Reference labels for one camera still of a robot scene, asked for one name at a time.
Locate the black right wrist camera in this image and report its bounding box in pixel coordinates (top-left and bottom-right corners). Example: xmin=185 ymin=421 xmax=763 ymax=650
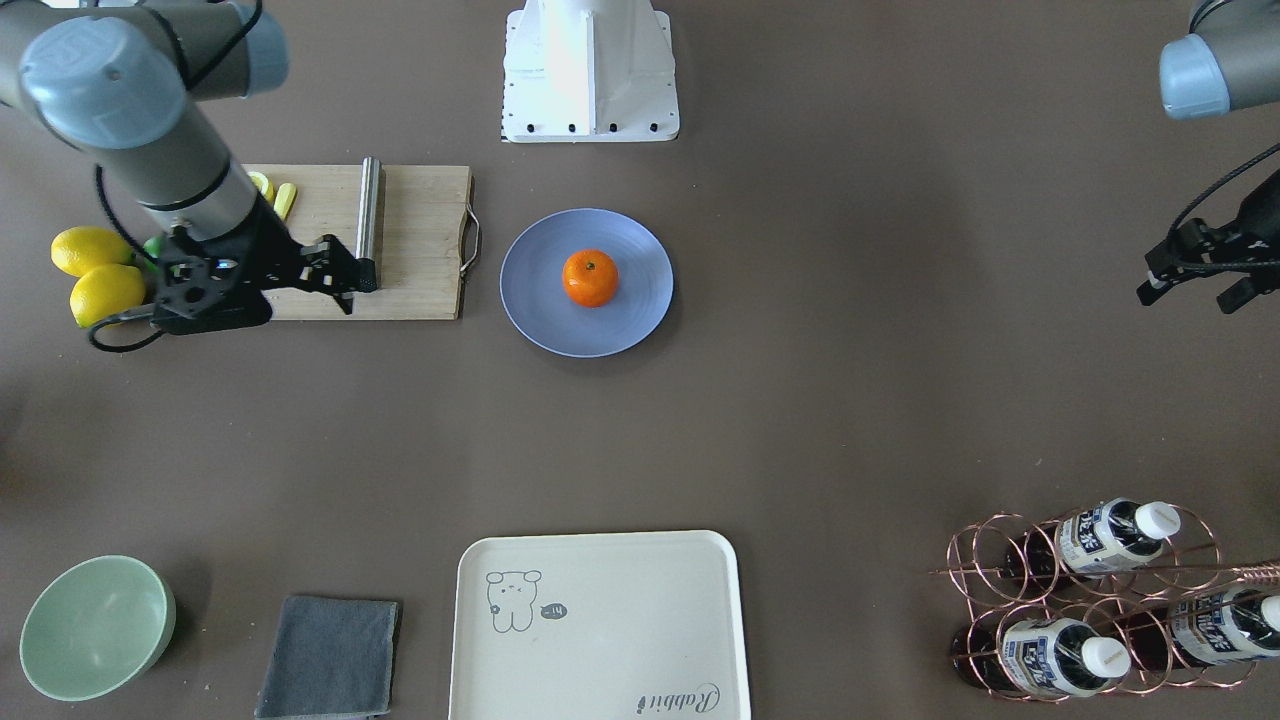
xmin=148 ymin=225 xmax=273 ymax=336

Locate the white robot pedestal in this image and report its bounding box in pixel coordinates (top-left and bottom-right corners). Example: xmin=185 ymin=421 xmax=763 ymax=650
xmin=500 ymin=1 xmax=681 ymax=143

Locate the grey folded cloth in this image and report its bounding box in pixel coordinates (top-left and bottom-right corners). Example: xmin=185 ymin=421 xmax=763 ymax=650
xmin=253 ymin=594 xmax=401 ymax=719

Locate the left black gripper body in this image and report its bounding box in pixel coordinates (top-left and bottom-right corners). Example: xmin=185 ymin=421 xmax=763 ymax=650
xmin=1215 ymin=170 xmax=1279 ymax=314

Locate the cream rabbit tray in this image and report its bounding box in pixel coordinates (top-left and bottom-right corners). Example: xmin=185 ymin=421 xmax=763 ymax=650
xmin=448 ymin=530 xmax=753 ymax=719

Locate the green lime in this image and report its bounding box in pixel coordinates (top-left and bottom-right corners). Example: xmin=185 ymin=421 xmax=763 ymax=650
xmin=138 ymin=234 xmax=165 ymax=272

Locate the blue round plate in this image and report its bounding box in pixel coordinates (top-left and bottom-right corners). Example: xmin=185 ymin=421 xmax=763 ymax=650
xmin=500 ymin=208 xmax=675 ymax=357

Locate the green bowl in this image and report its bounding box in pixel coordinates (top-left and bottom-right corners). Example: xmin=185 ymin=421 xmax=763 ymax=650
xmin=19 ymin=555 xmax=177 ymax=702

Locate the dark drink bottle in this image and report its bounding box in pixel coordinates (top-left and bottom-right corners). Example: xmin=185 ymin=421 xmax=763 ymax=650
xmin=1000 ymin=498 xmax=1181 ymax=589
xmin=1125 ymin=587 xmax=1279 ymax=670
xmin=950 ymin=618 xmax=1132 ymax=701

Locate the wooden cutting board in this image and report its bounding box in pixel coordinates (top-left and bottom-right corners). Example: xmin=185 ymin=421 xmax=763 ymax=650
xmin=246 ymin=163 xmax=475 ymax=322

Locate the steel muddler black tip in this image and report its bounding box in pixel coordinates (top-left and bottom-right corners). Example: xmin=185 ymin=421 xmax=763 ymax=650
xmin=355 ymin=156 xmax=384 ymax=263

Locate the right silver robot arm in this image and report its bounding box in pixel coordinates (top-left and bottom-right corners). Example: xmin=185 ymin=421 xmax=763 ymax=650
xmin=1 ymin=1 xmax=370 ymax=334

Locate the lemon half slice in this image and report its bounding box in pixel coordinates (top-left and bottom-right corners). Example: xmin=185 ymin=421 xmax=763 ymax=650
xmin=247 ymin=170 xmax=276 ymax=204

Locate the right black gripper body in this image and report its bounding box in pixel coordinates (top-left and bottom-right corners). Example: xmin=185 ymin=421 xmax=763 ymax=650
xmin=172 ymin=200 xmax=361 ymax=304

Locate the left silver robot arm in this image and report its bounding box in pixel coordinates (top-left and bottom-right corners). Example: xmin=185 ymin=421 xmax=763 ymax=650
xmin=1147 ymin=1 xmax=1279 ymax=314

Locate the orange fruit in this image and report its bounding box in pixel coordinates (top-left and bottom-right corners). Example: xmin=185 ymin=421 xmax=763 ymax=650
xmin=561 ymin=249 xmax=620 ymax=307

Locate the copper wire bottle rack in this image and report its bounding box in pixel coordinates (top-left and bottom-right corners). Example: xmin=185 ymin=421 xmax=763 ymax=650
xmin=941 ymin=509 xmax=1277 ymax=702

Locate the yellow lemon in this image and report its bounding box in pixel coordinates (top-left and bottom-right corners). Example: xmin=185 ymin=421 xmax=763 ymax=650
xmin=50 ymin=225 xmax=133 ymax=278
xmin=69 ymin=264 xmax=146 ymax=329

